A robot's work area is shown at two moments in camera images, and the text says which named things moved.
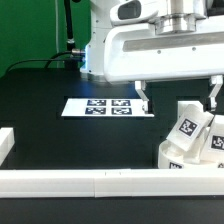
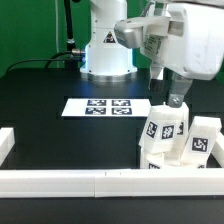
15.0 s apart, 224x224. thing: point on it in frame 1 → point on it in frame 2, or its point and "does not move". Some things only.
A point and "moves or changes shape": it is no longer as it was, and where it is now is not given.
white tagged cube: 213,146 moves or changes shape
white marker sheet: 105,107 does not move
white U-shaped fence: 105,182 does not move
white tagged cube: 192,117 → 177,124
